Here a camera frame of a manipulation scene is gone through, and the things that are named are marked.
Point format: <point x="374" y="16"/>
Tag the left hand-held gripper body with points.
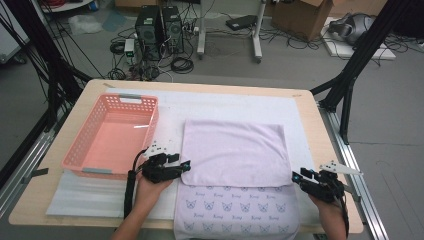
<point x="158" y="171"/>

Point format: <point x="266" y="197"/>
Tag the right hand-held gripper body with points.
<point x="323" y="190"/>

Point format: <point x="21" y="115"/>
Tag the lilac printed towel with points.
<point x="233" y="153"/>

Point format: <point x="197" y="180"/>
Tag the pink plastic basket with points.
<point x="113" y="146"/>

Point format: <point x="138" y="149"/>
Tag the person's left hand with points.
<point x="150" y="193"/>

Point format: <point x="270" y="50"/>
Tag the person's right hand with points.
<point x="328" y="213"/>

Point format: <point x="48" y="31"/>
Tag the white grid mat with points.
<point x="233" y="106"/>

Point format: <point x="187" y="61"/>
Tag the small white device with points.
<point x="129" y="46"/>

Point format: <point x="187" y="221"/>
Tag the white foam board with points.
<point x="340" y="50"/>

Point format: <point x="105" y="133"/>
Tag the black computer tower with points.
<point x="148" y="30"/>
<point x="173" y="28"/>

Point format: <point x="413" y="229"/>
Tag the white rolling stand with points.
<point x="257" y="36"/>

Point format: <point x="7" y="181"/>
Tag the grey and black device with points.
<point x="350" y="28"/>

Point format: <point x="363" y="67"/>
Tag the flat black box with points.
<point x="240" y="22"/>

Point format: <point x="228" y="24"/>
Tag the open cardboard box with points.
<point x="300" y="18"/>

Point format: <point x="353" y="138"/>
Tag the clear plastic bag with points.
<point x="85" y="24"/>

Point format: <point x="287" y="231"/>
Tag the white round table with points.
<point x="71" y="6"/>

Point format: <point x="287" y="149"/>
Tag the white cabinet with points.
<point x="10" y="43"/>

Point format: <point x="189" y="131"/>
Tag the grey metal bracket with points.
<point x="354" y="195"/>
<point x="36" y="173"/>

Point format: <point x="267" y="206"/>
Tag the aluminium rail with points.
<point x="20" y="173"/>
<point x="373" y="223"/>

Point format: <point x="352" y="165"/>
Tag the black metal frame strut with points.
<point x="40" y="43"/>
<point x="366" y="43"/>

